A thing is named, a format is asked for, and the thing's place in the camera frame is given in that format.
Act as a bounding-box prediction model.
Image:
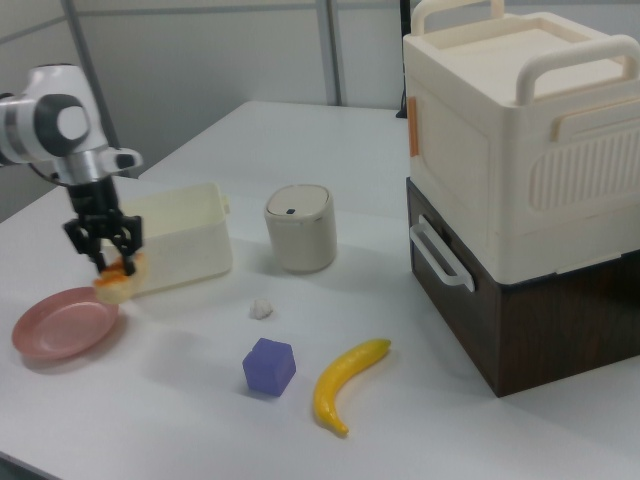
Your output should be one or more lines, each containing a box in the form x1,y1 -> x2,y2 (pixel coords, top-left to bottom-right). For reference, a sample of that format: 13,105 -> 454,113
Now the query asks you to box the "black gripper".
63,178 -> 146,277

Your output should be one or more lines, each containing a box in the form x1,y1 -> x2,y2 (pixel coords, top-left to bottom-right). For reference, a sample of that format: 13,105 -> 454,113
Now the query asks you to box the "cream storage box with handles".
402,0 -> 640,287

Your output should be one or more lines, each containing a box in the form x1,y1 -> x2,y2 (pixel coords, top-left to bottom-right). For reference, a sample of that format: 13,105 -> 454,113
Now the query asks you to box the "dark brown storage box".
405,177 -> 640,399

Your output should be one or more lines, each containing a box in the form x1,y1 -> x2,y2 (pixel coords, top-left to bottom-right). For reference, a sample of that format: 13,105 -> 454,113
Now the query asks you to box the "black camera stand pole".
396,0 -> 409,120

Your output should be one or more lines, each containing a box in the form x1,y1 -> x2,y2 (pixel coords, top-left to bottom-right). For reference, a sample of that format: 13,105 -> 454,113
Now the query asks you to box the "orange glazed bread roll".
93,252 -> 150,306

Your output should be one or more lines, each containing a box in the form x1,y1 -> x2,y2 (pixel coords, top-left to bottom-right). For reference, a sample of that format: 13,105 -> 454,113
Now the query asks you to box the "cream open storage bin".
117,182 -> 235,300

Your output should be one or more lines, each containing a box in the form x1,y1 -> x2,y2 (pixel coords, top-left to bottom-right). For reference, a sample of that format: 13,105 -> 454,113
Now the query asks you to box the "small cream trash can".
263,183 -> 337,274

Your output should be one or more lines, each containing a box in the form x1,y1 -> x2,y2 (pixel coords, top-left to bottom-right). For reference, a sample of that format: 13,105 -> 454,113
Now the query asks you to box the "yellow banana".
313,338 -> 392,437

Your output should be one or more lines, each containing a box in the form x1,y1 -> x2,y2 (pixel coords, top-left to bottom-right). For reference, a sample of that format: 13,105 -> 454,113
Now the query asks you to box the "pink round plate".
12,287 -> 121,362

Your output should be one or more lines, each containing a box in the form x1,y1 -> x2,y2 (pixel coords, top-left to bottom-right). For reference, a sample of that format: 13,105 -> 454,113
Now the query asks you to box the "purple cube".
242,338 -> 297,399

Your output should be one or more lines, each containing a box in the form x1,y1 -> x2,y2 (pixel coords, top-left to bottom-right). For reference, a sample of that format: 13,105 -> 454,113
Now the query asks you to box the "white crumpled paper ball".
248,298 -> 275,321

